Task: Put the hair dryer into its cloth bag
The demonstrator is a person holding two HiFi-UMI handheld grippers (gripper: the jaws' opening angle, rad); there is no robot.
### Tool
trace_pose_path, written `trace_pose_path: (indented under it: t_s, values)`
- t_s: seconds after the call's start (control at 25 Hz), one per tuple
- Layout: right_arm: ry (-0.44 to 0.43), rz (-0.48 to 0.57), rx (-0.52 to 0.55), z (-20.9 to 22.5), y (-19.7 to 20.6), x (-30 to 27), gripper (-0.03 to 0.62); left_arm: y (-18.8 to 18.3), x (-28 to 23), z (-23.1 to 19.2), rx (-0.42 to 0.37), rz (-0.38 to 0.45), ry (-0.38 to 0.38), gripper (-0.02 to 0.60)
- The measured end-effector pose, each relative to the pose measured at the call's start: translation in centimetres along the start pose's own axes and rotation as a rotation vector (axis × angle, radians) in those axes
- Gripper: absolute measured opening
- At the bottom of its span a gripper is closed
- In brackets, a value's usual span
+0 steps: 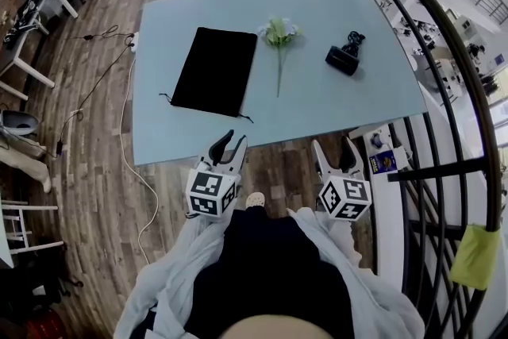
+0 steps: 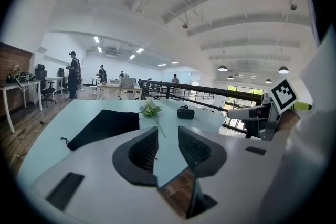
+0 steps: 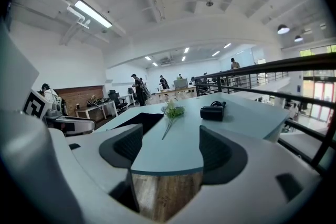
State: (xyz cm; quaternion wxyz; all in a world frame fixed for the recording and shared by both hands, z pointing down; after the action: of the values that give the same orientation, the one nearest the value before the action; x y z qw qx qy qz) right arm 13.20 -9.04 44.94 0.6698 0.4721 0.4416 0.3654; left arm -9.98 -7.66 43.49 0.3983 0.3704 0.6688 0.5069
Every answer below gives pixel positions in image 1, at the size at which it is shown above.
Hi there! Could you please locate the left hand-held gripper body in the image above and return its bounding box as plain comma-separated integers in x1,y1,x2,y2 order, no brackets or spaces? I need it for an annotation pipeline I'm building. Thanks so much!
185,157,244,219

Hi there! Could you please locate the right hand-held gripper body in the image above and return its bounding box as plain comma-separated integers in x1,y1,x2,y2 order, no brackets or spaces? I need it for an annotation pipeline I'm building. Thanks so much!
317,165,372,222

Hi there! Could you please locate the black drawstring pouch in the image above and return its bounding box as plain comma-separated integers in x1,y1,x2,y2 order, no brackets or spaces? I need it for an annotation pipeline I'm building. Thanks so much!
158,26,259,124

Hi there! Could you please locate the small black device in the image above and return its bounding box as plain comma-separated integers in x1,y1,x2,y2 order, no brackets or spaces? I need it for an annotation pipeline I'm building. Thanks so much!
325,30,367,77

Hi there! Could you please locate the person's left forearm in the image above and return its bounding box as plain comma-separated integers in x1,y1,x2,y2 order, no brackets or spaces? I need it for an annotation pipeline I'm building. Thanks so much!
180,212,235,267

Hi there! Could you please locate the person's right forearm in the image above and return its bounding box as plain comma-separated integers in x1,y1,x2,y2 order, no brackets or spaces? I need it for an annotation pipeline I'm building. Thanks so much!
317,216,362,271

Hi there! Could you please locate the red bag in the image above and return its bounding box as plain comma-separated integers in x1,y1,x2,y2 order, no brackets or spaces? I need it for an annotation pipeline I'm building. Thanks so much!
23,309,60,339

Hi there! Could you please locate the blue and yellow box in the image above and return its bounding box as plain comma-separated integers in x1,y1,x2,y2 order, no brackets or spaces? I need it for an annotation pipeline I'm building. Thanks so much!
368,152,399,175

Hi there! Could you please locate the person's left shoe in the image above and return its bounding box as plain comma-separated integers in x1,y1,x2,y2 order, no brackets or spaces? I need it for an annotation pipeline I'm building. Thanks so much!
244,191,266,210

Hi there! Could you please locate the person's black skirt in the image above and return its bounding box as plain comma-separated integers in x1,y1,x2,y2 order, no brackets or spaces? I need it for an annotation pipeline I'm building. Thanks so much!
184,206,354,339

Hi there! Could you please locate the person's white jacket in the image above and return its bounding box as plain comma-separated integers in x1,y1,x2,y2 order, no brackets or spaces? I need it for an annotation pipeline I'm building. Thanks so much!
114,206,425,339

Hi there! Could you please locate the artificial flower sprig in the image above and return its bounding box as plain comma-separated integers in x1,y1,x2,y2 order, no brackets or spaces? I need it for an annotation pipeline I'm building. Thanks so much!
256,16,305,98

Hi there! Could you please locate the green cloth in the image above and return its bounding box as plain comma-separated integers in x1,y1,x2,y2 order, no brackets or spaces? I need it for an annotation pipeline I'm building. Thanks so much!
450,224,502,291

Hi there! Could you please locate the grey round seat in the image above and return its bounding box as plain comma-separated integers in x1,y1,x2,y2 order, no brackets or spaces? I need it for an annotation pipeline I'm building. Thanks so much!
0,110,40,138

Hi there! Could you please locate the black chair base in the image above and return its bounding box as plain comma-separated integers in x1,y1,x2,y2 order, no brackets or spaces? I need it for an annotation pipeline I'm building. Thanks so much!
0,249,84,310

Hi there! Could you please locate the white desk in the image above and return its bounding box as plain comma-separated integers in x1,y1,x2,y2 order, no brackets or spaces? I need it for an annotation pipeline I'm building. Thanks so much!
0,0,79,100

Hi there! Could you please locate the white power cable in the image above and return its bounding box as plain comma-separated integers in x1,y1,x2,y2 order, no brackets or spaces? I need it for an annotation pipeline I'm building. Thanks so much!
118,51,160,265

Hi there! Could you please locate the long black cable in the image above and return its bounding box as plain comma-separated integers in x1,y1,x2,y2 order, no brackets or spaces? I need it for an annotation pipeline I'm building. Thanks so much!
55,36,136,158

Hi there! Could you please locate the black cable with adapter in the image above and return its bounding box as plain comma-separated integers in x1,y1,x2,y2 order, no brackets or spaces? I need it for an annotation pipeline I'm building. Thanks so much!
63,25,120,43

